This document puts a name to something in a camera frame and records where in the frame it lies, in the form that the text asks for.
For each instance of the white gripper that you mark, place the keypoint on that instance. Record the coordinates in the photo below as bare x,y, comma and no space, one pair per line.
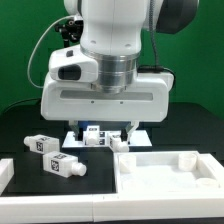
145,100

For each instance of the white square tabletop part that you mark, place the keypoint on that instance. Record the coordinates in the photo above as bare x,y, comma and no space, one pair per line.
172,171

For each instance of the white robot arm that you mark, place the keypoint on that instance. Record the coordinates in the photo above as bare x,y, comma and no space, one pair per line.
99,79

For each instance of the white plate with tags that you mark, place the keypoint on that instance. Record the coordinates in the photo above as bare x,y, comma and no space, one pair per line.
139,138

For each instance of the white left fence block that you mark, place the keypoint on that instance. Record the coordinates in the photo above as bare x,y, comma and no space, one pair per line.
6,173

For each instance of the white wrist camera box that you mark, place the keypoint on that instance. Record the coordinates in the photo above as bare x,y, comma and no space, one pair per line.
70,64

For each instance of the white front fence rail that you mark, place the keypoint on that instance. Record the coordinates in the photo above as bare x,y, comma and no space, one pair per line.
110,207

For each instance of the black camera stand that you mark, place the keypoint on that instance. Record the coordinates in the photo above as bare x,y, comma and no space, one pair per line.
70,31

